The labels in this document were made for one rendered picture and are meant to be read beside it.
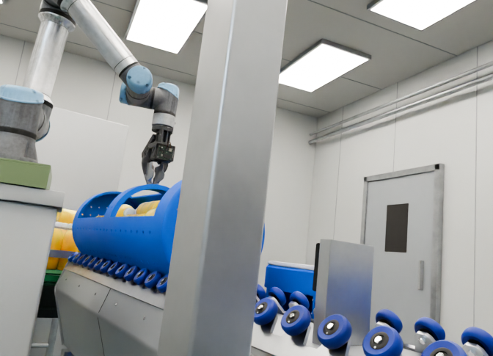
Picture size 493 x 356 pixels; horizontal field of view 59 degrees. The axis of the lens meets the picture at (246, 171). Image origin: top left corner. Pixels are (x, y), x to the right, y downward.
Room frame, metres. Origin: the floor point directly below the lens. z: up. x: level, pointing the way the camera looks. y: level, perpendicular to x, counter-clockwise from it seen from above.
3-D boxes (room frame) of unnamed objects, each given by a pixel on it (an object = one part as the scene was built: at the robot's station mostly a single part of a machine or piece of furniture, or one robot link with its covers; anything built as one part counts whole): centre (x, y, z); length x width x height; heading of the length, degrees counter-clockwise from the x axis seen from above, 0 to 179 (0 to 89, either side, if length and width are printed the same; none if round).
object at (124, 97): (1.39, 0.39, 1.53); 0.11 x 0.11 x 0.08; 16
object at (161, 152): (1.43, 0.30, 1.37); 0.09 x 0.08 x 0.12; 33
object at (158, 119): (1.43, 0.30, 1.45); 0.08 x 0.08 x 0.05
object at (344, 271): (0.71, -0.17, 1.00); 0.10 x 0.04 x 0.15; 123
